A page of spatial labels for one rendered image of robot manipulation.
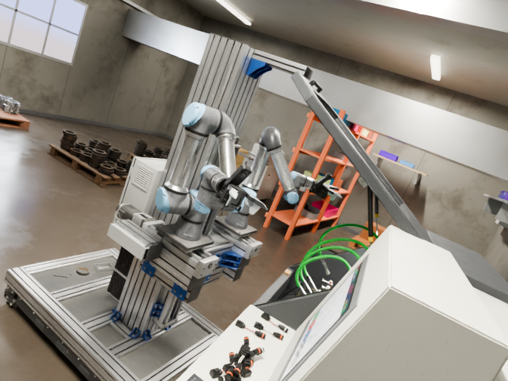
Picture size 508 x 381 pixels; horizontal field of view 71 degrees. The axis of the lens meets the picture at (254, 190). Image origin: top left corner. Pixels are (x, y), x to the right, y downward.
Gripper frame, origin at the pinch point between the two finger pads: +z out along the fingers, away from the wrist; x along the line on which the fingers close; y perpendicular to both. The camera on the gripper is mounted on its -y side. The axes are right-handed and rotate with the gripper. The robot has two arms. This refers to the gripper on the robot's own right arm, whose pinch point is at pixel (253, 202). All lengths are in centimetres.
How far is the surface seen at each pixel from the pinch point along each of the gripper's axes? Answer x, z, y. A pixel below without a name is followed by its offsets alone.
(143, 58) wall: -188, -823, -59
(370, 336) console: 12, 63, 3
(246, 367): -7, 27, 45
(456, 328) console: 7, 73, -7
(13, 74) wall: 37, -705, 85
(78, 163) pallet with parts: -54, -433, 129
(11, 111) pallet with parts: 25, -620, 133
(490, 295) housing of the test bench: -66, 56, -11
